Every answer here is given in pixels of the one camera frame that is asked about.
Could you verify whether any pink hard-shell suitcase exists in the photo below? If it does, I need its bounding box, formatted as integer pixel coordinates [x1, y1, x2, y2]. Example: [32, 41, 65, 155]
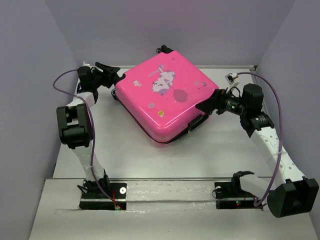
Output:
[111, 45, 218, 144]

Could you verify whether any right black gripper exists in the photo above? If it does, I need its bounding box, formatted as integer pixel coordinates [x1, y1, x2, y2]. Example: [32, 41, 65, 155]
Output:
[195, 87, 248, 116]

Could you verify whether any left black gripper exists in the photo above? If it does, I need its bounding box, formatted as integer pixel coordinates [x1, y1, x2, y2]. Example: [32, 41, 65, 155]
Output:
[91, 61, 120, 88]

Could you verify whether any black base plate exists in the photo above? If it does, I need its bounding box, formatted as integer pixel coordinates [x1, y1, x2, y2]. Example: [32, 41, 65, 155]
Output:
[211, 181, 261, 210]
[77, 181, 127, 211]

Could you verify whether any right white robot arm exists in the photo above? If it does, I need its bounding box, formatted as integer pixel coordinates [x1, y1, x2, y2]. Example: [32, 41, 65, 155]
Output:
[195, 83, 319, 218]

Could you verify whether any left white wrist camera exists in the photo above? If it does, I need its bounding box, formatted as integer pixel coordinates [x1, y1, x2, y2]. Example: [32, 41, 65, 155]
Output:
[82, 61, 92, 68]

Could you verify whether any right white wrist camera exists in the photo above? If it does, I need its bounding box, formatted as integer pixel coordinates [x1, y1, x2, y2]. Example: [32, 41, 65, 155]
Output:
[225, 72, 239, 93]

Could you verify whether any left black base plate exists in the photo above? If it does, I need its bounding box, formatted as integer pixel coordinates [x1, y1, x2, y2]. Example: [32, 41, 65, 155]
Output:
[77, 181, 127, 211]

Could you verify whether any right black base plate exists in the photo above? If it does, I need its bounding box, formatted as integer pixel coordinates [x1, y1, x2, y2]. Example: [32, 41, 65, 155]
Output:
[211, 181, 261, 210]

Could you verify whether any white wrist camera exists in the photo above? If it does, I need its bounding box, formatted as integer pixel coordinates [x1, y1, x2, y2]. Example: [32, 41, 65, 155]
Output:
[225, 72, 239, 93]
[82, 61, 92, 68]

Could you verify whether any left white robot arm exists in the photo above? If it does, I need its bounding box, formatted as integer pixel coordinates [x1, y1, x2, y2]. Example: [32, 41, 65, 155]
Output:
[52, 62, 124, 199]

